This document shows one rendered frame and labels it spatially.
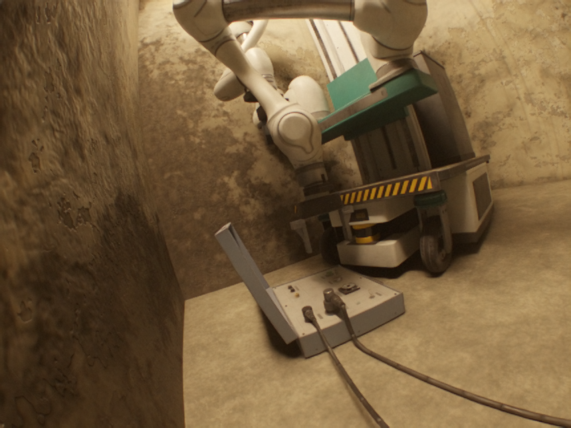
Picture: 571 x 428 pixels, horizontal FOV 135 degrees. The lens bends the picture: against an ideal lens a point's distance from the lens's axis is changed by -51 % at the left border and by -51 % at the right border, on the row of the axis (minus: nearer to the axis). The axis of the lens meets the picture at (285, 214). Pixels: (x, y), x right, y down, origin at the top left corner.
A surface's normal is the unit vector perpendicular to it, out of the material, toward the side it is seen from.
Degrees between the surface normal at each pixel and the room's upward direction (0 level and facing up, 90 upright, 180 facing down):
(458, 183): 90
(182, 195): 90
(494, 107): 90
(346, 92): 90
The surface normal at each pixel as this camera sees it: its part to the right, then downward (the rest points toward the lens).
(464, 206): -0.81, 0.25
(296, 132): -0.07, 0.20
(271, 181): 0.36, -0.06
